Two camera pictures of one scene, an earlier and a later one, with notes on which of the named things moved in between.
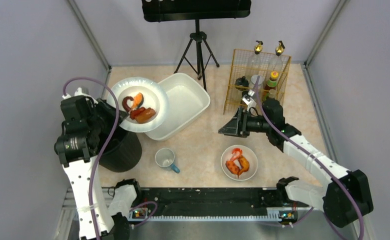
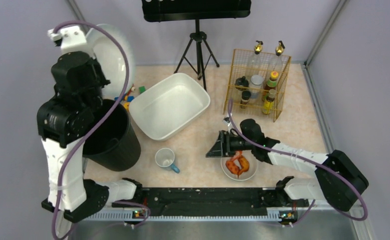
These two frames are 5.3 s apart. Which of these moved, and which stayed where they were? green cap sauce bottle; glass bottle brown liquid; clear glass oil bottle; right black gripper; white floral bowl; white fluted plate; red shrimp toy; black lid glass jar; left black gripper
Moved: right black gripper; white fluted plate; left black gripper
Stayed: black lid glass jar; glass bottle brown liquid; white floral bowl; clear glass oil bottle; green cap sauce bottle; red shrimp toy
